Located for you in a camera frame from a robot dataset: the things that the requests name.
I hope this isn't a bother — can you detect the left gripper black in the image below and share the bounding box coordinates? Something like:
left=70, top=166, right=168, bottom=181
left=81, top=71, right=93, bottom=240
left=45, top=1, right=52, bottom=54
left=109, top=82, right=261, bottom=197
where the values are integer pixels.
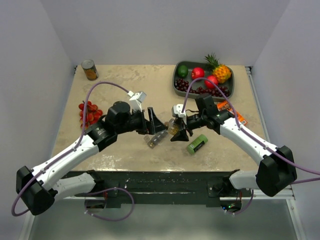
left=116, top=107, right=168, bottom=135

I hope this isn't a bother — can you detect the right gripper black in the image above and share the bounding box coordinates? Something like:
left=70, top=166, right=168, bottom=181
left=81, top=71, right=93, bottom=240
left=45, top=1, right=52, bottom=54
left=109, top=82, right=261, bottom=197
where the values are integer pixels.
left=169, top=112, right=207, bottom=142

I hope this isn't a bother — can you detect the amber pill bottle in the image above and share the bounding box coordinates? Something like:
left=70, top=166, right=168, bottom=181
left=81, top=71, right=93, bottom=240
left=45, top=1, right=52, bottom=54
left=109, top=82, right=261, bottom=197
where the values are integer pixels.
left=164, top=118, right=179, bottom=136

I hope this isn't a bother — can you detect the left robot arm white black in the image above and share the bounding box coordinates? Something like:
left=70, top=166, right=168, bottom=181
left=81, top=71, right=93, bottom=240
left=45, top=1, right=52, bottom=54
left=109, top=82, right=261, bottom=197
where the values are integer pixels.
left=16, top=101, right=166, bottom=216

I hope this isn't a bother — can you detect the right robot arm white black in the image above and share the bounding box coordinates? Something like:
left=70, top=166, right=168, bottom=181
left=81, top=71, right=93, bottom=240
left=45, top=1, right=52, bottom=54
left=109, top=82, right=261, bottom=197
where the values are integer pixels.
left=171, top=93, right=297, bottom=197

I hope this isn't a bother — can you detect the green cylindrical bottle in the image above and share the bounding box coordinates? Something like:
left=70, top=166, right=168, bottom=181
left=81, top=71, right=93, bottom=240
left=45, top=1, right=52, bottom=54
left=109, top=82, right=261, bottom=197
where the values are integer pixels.
left=186, top=134, right=208, bottom=155

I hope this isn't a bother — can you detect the dark red grape bunch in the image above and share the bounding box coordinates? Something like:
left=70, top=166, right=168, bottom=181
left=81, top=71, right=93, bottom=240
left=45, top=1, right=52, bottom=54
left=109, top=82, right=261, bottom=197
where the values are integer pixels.
left=173, top=78, right=231, bottom=98

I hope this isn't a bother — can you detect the orange snack packet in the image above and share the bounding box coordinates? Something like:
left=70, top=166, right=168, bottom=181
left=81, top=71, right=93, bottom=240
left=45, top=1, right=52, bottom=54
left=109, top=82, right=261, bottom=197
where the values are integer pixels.
left=217, top=100, right=248, bottom=126

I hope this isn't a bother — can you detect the dark green tray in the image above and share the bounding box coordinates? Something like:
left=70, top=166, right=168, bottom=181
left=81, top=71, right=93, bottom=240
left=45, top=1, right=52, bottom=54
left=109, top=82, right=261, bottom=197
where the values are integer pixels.
left=172, top=61, right=235, bottom=102

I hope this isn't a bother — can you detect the green lime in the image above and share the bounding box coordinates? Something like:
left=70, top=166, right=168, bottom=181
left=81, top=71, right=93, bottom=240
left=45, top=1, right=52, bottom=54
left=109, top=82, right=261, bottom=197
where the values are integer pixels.
left=177, top=65, right=189, bottom=78

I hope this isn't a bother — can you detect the red cherry tomato bunch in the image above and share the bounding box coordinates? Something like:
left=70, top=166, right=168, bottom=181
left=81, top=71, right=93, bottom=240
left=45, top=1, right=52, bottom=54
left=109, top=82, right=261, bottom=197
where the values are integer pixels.
left=78, top=101, right=103, bottom=130

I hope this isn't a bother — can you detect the red apple right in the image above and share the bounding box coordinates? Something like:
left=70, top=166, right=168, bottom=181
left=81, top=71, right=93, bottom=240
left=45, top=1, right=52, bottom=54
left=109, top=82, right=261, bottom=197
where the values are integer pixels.
left=204, top=75, right=219, bottom=89

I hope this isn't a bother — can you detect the red apple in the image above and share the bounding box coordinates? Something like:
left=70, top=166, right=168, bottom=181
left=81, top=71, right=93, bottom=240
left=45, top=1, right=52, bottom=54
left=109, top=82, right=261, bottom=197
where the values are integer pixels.
left=191, top=67, right=205, bottom=80
left=204, top=75, right=219, bottom=89

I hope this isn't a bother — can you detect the red apple left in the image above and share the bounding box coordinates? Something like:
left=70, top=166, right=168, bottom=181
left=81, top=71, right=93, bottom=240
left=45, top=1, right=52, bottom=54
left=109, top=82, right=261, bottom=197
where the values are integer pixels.
left=191, top=67, right=205, bottom=80

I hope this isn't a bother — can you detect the small pineapple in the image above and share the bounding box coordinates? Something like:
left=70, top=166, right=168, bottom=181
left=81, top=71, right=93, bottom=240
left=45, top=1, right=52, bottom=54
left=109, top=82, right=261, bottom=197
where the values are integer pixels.
left=204, top=53, right=232, bottom=84

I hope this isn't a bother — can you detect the tin can orange label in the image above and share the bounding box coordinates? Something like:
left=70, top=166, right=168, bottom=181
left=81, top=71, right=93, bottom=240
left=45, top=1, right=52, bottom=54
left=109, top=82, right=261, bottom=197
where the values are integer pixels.
left=81, top=59, right=99, bottom=81

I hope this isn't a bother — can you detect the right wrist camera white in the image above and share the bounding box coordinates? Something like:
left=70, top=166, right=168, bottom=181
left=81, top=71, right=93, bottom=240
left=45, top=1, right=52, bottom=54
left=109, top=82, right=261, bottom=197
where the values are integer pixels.
left=171, top=104, right=187, bottom=118

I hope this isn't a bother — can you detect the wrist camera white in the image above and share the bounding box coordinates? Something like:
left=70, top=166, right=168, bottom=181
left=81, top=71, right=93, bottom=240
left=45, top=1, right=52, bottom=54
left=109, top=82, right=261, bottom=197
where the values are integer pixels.
left=127, top=90, right=147, bottom=112
left=171, top=104, right=187, bottom=118

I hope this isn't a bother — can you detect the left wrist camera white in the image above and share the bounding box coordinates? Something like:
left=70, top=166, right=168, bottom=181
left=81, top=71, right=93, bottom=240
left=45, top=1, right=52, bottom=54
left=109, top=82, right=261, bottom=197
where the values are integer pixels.
left=127, top=90, right=147, bottom=112

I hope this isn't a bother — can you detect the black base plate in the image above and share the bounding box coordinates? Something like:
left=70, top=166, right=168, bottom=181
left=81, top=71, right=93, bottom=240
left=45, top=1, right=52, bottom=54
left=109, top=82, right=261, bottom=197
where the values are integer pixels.
left=74, top=170, right=250, bottom=208

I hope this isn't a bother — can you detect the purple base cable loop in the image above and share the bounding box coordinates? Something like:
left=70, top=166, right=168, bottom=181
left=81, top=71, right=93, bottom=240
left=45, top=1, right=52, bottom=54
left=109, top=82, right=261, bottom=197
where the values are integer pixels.
left=84, top=187, right=137, bottom=221

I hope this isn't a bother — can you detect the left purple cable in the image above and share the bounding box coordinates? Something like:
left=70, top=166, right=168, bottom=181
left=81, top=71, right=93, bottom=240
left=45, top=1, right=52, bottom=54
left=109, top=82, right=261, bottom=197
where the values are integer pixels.
left=11, top=81, right=131, bottom=217

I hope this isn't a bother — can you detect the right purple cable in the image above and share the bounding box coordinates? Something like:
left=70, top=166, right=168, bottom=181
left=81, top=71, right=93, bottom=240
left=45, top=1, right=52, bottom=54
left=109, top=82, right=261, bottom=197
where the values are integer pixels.
left=183, top=77, right=320, bottom=216

